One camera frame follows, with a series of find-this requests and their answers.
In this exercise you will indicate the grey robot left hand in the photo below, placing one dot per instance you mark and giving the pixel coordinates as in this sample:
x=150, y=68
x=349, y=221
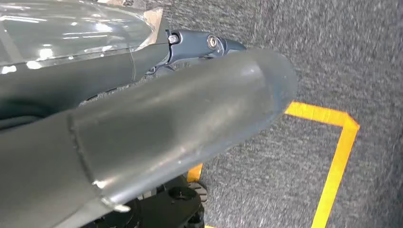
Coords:
x=157, y=126

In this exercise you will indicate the yellow floor tape square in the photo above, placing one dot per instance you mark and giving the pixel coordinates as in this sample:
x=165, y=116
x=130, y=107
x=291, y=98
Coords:
x=340, y=163

